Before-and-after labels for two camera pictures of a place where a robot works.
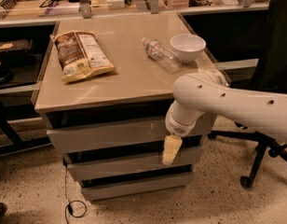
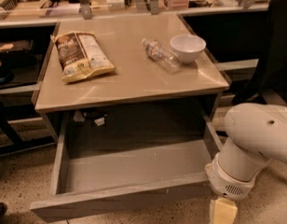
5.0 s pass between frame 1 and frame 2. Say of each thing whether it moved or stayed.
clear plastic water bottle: stayed
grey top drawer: moved
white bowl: stayed
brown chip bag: stayed
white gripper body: moved
